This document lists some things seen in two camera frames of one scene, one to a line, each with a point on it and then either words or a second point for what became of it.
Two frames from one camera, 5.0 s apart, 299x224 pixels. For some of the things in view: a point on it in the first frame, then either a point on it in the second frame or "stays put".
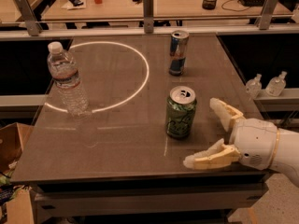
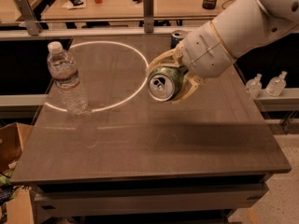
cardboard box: x=20 y=206 stays put
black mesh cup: x=208 y=2 stays put
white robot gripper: x=253 y=143 → x=206 y=51
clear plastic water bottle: x=64 y=71 stays put
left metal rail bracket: x=33 y=26 stays put
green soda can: x=180 y=110 → x=165 y=83
